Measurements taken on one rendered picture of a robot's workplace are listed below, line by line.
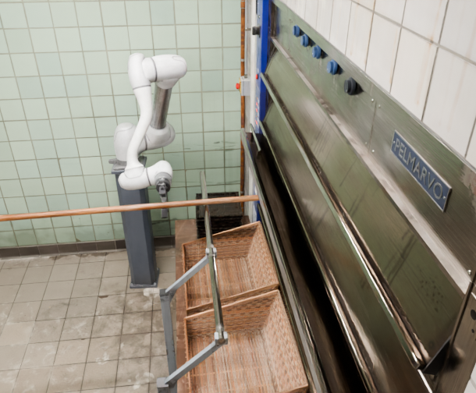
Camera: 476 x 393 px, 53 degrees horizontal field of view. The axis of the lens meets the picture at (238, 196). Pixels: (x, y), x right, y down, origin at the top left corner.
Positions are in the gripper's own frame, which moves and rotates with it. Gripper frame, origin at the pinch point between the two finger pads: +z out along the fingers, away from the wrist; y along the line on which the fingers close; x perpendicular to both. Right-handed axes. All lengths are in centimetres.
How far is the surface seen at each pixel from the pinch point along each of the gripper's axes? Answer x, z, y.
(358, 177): -56, 94, -63
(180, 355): -3, 41, 61
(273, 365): -46, 56, 58
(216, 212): -30, -45, 36
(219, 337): -19, 85, 2
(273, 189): -48, 28, -21
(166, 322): 2, 38, 41
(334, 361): -46, 119, -21
